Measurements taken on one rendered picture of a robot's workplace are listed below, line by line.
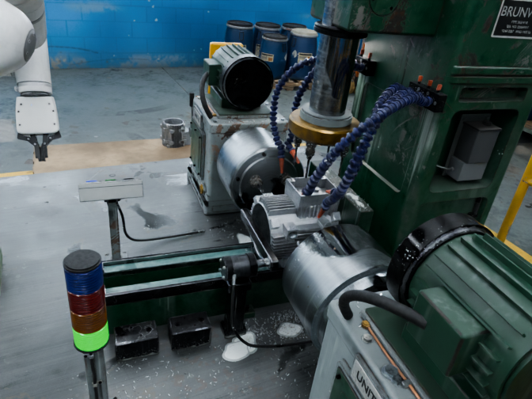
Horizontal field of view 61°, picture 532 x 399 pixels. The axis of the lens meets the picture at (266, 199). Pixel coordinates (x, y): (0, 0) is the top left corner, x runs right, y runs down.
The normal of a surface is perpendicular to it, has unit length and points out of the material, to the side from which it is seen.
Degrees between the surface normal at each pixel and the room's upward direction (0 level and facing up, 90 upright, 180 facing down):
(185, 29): 90
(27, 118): 62
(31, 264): 0
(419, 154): 90
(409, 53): 90
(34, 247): 0
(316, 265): 47
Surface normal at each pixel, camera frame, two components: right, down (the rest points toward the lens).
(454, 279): -0.64, -0.50
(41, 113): 0.35, 0.04
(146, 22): 0.44, 0.48
